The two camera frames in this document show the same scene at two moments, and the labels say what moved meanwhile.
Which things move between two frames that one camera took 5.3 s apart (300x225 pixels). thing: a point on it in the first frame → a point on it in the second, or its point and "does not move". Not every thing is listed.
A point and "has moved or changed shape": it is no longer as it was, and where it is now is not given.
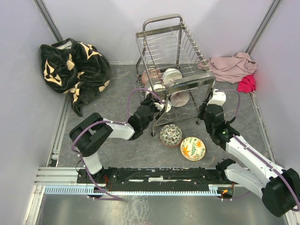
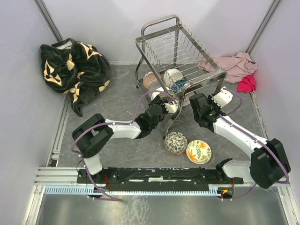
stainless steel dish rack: [170, 66] has moved or changed shape
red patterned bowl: [153, 73] has moved or changed shape
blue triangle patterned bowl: [180, 84] has moved or changed shape
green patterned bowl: [170, 135] → [175, 143]
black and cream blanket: [78, 69] does not move
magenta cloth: [247, 84] does not move
